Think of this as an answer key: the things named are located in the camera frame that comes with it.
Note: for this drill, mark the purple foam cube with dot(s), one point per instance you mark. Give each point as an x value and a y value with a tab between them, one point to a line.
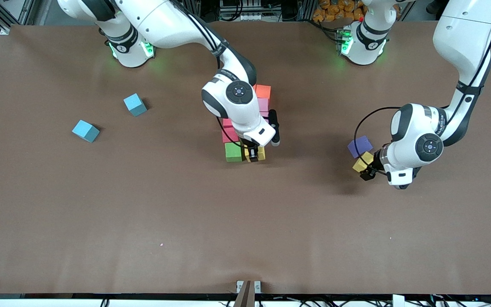
359	146

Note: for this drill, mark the red foam cube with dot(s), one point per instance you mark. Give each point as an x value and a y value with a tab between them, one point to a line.
226	123
228	135

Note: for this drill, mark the pink foam cube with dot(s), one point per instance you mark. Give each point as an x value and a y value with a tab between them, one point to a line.
265	116
264	104

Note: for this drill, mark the green foam cube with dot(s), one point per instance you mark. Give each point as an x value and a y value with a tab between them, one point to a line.
233	152

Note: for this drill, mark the metal bracket with post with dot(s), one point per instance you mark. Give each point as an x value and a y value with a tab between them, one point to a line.
248	294

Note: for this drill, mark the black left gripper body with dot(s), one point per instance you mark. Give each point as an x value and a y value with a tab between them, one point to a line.
375	167

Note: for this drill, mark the light blue foam cube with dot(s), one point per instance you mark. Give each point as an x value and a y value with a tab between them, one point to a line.
85	131
134	104

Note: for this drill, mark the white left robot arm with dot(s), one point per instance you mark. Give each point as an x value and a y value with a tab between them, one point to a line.
420	140

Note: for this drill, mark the yellow foam cube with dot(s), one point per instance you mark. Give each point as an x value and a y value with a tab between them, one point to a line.
261	154
362	162

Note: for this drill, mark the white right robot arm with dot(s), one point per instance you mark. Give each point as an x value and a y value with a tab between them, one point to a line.
237	102

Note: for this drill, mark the orange bagged items pile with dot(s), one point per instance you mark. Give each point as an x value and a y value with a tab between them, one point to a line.
333	8

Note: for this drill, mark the orange foam cube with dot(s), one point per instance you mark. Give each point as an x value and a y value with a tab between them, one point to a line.
263	91

